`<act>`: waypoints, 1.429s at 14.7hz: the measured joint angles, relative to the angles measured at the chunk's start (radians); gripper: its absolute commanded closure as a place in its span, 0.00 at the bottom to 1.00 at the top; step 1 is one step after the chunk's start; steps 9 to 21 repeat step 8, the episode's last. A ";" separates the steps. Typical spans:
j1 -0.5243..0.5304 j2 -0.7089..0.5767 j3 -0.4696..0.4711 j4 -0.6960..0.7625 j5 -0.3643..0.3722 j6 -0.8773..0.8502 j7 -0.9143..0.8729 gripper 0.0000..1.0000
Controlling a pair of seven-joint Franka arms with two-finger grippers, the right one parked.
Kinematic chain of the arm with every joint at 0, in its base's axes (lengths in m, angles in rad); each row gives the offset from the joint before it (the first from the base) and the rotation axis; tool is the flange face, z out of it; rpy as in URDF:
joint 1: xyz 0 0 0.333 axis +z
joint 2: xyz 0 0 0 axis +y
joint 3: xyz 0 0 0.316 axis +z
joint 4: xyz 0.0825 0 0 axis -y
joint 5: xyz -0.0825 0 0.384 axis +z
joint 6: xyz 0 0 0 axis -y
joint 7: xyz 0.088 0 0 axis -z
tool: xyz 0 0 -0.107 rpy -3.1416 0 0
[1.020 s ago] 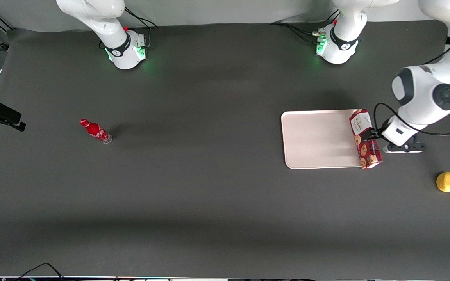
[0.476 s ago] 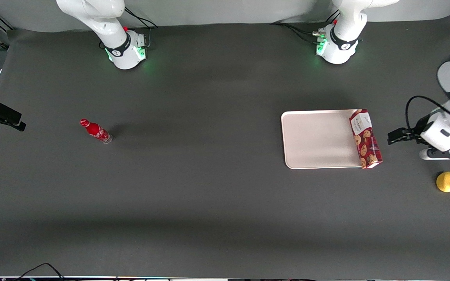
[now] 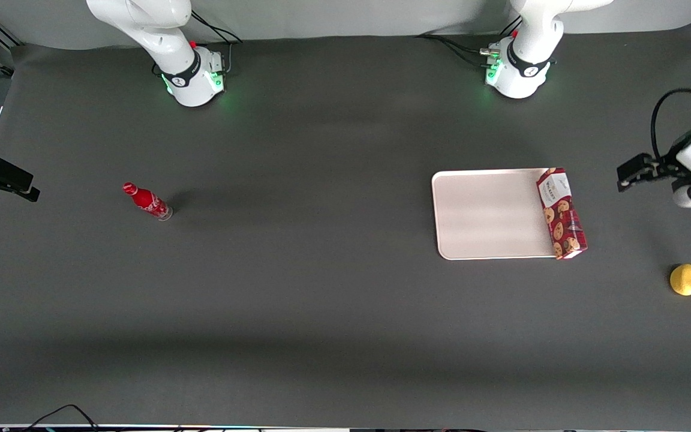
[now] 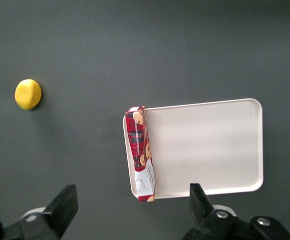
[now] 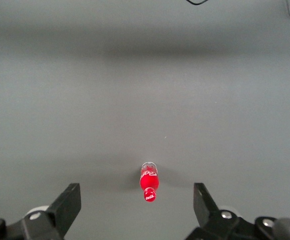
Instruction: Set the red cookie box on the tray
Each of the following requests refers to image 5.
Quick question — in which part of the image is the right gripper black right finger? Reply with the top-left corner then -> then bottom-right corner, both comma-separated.
184,182 -> 278,240

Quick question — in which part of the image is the red cola bottle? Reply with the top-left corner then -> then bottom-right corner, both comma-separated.
139,161 -> 159,203

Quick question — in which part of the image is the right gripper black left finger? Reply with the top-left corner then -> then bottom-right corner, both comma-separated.
0,183 -> 82,240

